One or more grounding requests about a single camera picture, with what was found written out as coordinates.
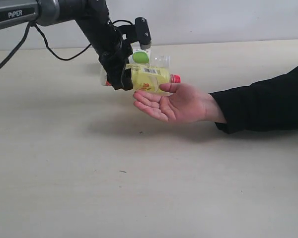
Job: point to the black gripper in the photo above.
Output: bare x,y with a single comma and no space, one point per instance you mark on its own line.
113,62

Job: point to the yellow juice bottle red cap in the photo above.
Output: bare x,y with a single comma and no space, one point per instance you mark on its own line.
148,78

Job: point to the clear tea bottle balloon label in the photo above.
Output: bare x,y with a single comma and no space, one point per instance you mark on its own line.
148,57

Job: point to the black sleeved forearm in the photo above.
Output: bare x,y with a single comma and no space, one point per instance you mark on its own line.
265,105

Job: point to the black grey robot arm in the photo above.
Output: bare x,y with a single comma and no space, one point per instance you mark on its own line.
112,44

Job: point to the person's open bare hand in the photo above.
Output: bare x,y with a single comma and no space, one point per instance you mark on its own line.
185,104

